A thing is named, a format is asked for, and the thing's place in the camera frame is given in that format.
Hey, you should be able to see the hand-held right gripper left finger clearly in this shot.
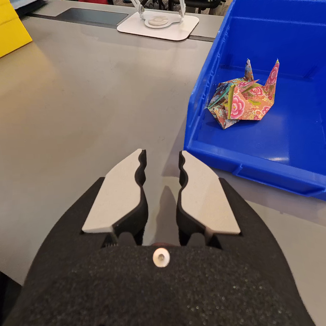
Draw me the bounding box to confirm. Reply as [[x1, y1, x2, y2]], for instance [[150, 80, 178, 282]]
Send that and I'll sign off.
[[81, 149, 149, 241]]

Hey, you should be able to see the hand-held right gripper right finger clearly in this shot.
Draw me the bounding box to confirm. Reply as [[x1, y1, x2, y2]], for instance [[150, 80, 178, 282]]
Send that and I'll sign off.
[[175, 150, 240, 243]]

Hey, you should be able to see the blue plastic bin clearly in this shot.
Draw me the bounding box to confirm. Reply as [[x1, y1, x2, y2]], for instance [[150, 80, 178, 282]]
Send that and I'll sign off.
[[183, 0, 326, 202]]

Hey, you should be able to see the leaf-patterned origami dog face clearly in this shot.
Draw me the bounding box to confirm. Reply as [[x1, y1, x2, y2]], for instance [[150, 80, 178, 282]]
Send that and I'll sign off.
[[206, 58, 255, 130]]

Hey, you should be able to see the pink floral origami dog face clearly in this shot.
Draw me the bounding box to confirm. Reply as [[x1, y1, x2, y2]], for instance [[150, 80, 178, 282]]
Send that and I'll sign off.
[[227, 58, 279, 122]]

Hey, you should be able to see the yellow box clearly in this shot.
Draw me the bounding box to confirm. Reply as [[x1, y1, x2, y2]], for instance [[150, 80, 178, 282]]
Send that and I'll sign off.
[[0, 0, 32, 58]]

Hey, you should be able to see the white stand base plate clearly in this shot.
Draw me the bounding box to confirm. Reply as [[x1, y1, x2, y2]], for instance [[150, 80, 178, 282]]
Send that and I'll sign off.
[[116, 0, 199, 41]]

